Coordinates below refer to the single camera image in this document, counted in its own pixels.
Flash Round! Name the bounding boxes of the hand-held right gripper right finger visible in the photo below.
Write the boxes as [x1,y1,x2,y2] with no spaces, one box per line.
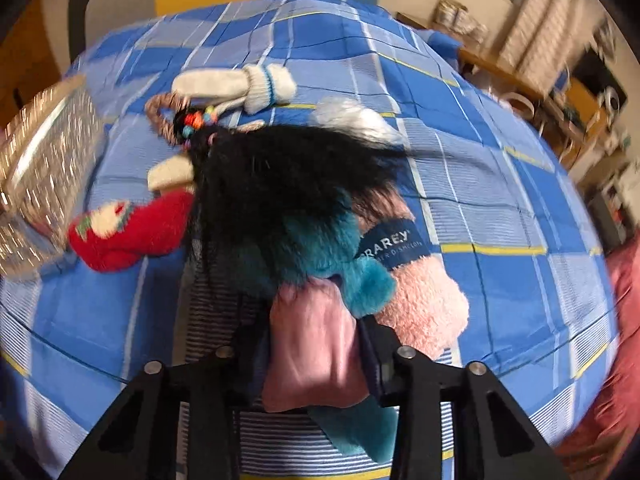
[358,316,572,480]

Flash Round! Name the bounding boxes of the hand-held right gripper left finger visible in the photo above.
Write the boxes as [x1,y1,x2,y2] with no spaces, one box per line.
[60,319,275,480]

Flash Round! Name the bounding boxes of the pink satin pouch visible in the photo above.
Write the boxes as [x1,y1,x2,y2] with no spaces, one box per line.
[261,277,372,413]

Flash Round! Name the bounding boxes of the black hair wig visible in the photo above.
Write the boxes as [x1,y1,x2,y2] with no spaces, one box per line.
[187,124,410,303]

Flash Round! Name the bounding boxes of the white fluffy pompom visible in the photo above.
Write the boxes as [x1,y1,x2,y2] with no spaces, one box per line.
[310,97,407,147]

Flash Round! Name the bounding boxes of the striped grey cloth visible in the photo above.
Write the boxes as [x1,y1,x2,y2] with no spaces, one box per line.
[172,240,456,477]

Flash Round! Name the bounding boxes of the pink fluffy sock navy band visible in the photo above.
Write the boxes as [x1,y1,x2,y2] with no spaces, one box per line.
[350,189,471,362]

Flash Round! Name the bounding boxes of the red fluffy sock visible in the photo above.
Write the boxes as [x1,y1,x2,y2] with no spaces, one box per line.
[67,192,196,274]

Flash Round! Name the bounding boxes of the blue plaid bed sheet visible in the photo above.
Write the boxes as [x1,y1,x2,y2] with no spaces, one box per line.
[0,0,622,480]

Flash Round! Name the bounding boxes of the cream sock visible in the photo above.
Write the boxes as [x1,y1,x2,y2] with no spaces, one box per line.
[147,156,199,194]

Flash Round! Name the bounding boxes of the beige braided headband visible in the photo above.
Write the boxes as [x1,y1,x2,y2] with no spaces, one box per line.
[144,92,267,147]

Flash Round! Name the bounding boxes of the white socks blue stripe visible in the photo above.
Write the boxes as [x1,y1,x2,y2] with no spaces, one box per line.
[171,63,297,114]

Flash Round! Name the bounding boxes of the white round holder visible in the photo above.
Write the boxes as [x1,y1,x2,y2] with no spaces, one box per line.
[504,91,534,117]

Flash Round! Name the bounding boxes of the wooden desk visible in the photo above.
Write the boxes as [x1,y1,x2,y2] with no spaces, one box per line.
[457,47,617,171]

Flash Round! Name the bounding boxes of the blue pillow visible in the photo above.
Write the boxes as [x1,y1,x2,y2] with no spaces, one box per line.
[417,30,467,67]

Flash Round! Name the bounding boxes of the black monitor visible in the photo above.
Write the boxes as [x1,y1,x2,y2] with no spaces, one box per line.
[570,49,629,107]

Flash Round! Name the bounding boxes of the pale floral curtain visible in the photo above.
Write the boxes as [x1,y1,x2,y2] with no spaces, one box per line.
[499,0,597,97]

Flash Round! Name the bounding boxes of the wooden wardrobe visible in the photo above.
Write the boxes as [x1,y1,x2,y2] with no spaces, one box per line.
[0,0,62,128]

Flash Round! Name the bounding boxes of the black chair back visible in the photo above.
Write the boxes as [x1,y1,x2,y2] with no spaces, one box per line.
[66,0,99,62]

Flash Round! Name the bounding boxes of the colourful hair ties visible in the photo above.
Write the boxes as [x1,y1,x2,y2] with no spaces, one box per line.
[172,105,222,150]

